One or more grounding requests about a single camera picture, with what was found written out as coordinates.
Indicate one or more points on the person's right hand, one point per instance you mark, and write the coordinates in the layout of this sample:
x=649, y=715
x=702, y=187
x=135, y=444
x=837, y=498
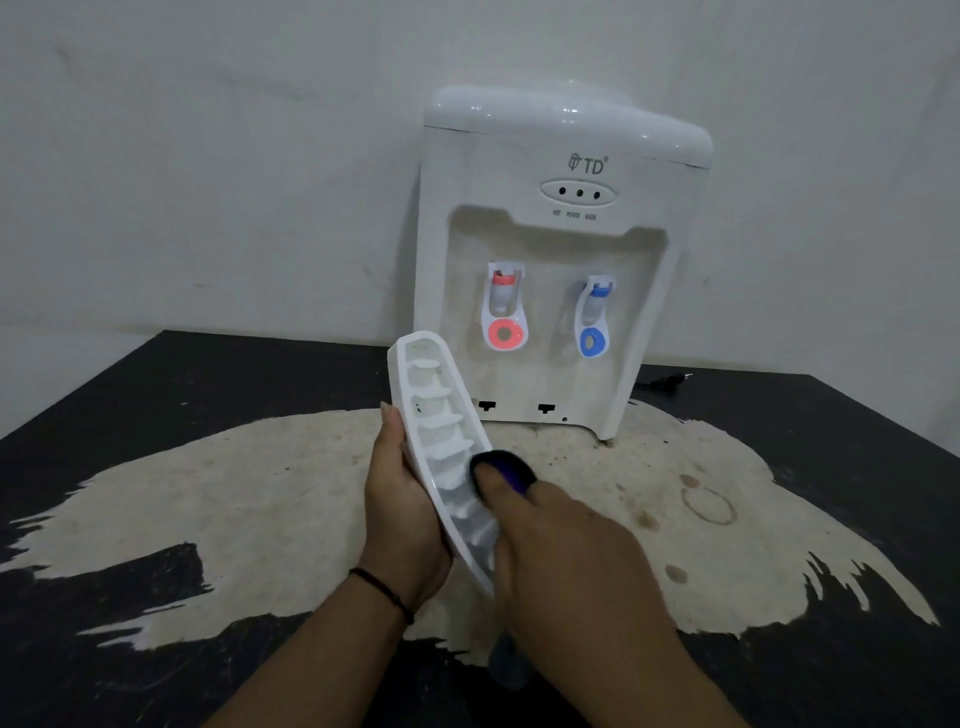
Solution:
x=570, y=570

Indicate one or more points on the person's left hand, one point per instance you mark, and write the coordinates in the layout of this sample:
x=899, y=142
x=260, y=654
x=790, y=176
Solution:
x=401, y=517

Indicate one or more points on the person's right thumb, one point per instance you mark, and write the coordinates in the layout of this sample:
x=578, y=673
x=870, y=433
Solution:
x=496, y=493

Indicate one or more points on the person's left thumb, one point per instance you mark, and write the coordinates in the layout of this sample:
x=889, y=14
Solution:
x=392, y=431

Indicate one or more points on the dark blue cleaning cloth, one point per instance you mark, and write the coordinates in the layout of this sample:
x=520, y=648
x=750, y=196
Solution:
x=504, y=469

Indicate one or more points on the white plastic drip tray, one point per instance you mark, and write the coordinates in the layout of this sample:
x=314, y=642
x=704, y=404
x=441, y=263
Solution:
x=442, y=427

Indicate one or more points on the person's right forearm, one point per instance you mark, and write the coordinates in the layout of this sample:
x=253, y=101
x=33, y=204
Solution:
x=645, y=686

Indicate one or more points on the person's left forearm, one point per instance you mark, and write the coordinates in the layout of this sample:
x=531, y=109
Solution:
x=315, y=649

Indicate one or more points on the black wrist band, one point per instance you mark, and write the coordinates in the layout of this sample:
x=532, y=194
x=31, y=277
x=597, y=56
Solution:
x=382, y=592

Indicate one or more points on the red hot water tap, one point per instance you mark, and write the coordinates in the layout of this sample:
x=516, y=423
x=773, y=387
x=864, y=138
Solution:
x=505, y=307

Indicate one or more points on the blue cold water tap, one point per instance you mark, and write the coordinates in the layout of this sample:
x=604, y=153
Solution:
x=594, y=319

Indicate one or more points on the white tabletop water dispenser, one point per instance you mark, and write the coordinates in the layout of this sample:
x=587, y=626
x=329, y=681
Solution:
x=570, y=225

